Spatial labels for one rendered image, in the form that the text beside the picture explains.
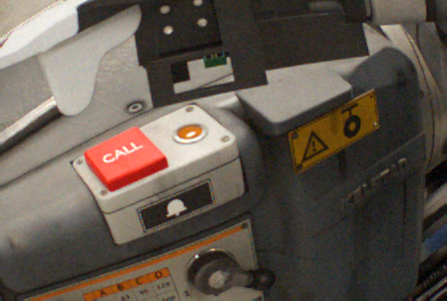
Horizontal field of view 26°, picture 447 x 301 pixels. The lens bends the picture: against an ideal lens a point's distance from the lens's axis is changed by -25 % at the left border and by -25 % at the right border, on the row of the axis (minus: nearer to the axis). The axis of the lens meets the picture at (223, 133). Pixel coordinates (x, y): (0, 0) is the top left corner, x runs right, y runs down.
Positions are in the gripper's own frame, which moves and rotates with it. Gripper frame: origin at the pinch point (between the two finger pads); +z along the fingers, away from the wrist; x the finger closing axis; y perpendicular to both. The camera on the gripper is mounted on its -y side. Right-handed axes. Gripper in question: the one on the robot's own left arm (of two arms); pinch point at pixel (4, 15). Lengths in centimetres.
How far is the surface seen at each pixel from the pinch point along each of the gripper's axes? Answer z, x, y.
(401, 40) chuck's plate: -36, 62, 31
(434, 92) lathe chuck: -40, 61, 38
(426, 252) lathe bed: -38, 64, 65
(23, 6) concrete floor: 67, 406, 104
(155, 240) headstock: -4.4, 34.2, 34.5
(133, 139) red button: -4.7, 38.0, 26.5
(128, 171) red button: -3.9, 33.4, 27.1
